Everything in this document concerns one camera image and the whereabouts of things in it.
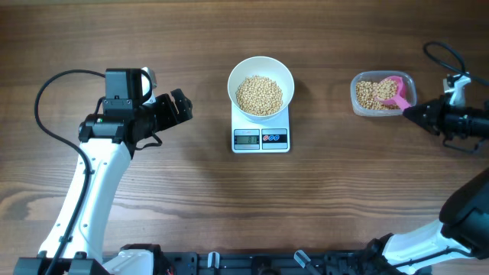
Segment pink plastic scoop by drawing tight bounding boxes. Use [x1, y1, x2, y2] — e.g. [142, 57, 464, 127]
[374, 76, 411, 111]

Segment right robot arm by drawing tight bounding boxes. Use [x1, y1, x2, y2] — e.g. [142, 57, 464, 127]
[360, 95, 488, 274]

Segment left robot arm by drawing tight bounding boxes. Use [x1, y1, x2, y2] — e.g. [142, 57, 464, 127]
[14, 67, 193, 274]

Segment white digital kitchen scale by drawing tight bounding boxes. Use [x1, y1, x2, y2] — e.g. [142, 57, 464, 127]
[231, 106, 291, 154]

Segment soybeans in white bowl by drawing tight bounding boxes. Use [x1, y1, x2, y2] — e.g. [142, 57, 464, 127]
[236, 76, 283, 116]

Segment white bowl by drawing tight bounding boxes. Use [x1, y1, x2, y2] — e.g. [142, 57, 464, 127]
[227, 56, 295, 121]

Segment clear plastic container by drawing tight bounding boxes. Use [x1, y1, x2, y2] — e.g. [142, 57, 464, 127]
[350, 70, 417, 117]

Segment pile of soybeans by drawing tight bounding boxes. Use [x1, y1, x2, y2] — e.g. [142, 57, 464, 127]
[355, 79, 399, 110]

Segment left black cable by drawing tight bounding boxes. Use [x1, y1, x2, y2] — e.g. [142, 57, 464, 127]
[34, 69, 106, 275]

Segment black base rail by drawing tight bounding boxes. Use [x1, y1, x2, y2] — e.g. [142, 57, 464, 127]
[102, 249, 401, 275]

